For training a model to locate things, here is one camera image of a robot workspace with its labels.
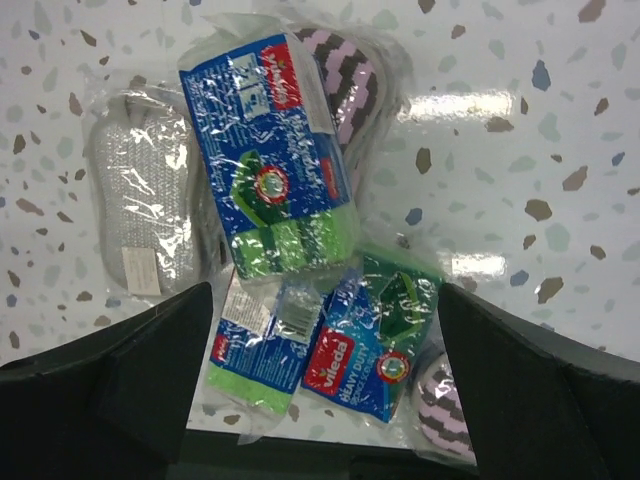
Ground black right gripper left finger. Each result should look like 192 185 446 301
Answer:
1 282 213 479

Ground small pink wavy sponge pack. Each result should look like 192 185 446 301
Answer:
408 346 477 467

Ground Vileda pack with red logo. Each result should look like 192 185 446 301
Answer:
301 243 443 423

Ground Vileda pack with barcode label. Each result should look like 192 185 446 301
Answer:
202 269 327 445

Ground large blue Vileda sponge pack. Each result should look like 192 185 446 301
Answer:
178 13 359 281

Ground pink brown wavy sponge pack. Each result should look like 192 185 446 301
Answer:
279 7 413 197

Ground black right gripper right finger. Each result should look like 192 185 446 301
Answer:
438 283 639 479

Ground silver mesh scourer pack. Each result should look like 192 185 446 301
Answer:
83 76 222 298

